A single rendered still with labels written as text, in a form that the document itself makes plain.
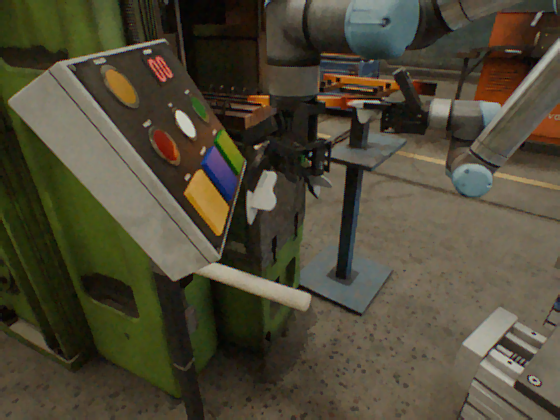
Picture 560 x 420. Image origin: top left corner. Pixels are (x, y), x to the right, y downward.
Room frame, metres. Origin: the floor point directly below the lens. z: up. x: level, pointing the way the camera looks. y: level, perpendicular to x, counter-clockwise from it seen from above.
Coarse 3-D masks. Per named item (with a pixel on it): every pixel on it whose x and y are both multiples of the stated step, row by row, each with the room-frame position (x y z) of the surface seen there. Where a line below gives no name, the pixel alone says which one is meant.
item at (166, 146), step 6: (156, 132) 0.44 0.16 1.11; (162, 132) 0.45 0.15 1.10; (156, 138) 0.42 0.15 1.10; (162, 138) 0.44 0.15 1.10; (168, 138) 0.45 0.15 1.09; (162, 144) 0.43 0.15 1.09; (168, 144) 0.44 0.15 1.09; (162, 150) 0.42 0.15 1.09; (168, 150) 0.43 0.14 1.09; (174, 150) 0.44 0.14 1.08; (168, 156) 0.42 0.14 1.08; (174, 156) 0.43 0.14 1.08
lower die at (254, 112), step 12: (204, 96) 1.17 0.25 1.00; (240, 96) 1.21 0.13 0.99; (216, 108) 1.08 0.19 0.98; (228, 108) 1.06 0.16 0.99; (240, 108) 1.05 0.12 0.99; (252, 108) 1.05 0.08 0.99; (264, 108) 1.09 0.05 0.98; (276, 108) 1.17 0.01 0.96; (228, 120) 1.01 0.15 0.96; (240, 120) 0.99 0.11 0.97; (252, 120) 1.03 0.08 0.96
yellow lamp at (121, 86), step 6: (108, 72) 0.43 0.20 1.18; (114, 72) 0.44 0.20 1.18; (108, 78) 0.42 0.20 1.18; (114, 78) 0.43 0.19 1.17; (120, 78) 0.44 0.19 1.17; (114, 84) 0.42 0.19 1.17; (120, 84) 0.43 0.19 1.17; (126, 84) 0.45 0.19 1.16; (114, 90) 0.42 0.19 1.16; (120, 90) 0.43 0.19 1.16; (126, 90) 0.44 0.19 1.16; (132, 90) 0.45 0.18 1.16; (120, 96) 0.42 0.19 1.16; (126, 96) 0.43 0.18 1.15; (132, 96) 0.44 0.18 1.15; (132, 102) 0.43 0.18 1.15
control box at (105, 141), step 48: (144, 48) 0.58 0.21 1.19; (48, 96) 0.37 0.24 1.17; (96, 96) 0.38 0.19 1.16; (144, 96) 0.48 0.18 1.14; (192, 96) 0.64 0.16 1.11; (48, 144) 0.37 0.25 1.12; (96, 144) 0.37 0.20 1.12; (144, 144) 0.40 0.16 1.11; (192, 144) 0.51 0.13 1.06; (96, 192) 0.37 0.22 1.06; (144, 192) 0.37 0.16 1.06; (144, 240) 0.37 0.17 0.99; (192, 240) 0.36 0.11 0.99
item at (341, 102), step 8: (256, 96) 1.11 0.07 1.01; (264, 96) 1.10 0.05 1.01; (344, 96) 0.98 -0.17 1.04; (352, 96) 0.98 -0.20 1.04; (360, 96) 0.97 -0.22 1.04; (368, 96) 0.96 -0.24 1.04; (376, 96) 0.96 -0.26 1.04; (264, 104) 1.09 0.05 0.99; (328, 104) 0.99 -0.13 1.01; (336, 104) 0.98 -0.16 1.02; (344, 104) 0.97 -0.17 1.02
